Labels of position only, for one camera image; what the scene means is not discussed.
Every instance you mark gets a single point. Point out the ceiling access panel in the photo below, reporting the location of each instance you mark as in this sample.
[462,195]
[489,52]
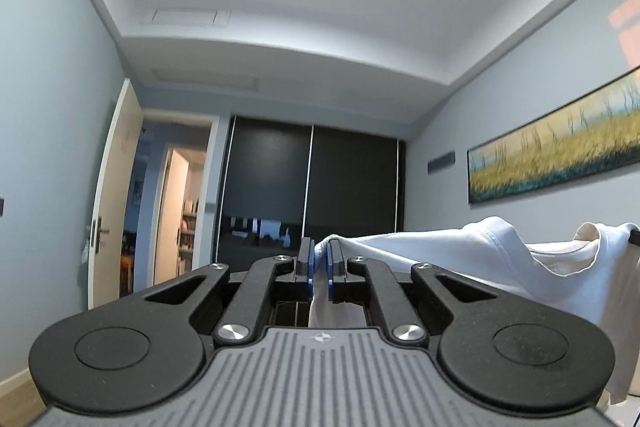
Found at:
[190,17]

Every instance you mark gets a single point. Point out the black sliding wardrobe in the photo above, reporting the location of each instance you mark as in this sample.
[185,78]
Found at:
[345,177]

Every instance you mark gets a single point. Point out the hallway shelf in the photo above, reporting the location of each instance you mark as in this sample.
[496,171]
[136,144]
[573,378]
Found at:
[188,232]

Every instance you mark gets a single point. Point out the red wall decoration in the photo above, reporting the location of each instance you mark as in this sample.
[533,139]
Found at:
[627,22]

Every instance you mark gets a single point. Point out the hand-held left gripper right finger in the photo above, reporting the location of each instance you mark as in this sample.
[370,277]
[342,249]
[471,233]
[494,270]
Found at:
[330,267]

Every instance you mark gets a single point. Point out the framed grassland wall painting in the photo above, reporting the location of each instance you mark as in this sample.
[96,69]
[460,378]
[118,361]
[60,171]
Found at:
[560,147]

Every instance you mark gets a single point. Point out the grey wall speaker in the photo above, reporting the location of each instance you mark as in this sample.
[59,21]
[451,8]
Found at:
[441,161]

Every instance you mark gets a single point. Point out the cream room door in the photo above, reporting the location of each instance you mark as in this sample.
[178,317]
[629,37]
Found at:
[112,187]

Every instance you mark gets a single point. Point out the white t-shirt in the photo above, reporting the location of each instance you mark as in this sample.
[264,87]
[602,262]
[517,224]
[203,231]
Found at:
[450,252]

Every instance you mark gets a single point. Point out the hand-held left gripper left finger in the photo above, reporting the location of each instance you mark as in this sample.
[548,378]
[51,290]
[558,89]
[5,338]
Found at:
[310,264]

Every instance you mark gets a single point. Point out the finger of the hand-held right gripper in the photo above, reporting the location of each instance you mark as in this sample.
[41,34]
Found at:
[635,237]

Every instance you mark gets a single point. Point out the cream hallway door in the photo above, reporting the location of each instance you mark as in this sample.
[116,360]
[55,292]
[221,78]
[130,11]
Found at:
[170,217]

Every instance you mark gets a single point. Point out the orange stool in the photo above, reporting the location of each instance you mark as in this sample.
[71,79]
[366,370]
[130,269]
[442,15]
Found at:
[126,274]

